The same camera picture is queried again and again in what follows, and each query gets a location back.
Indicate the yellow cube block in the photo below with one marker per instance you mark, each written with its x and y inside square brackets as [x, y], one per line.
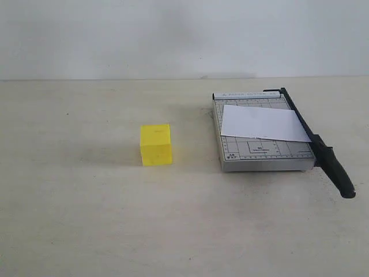
[155, 145]

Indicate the grey paper cutter base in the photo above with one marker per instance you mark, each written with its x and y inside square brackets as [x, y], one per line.
[258, 154]

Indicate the white paper sheet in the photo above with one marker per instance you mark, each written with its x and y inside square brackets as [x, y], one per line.
[262, 123]

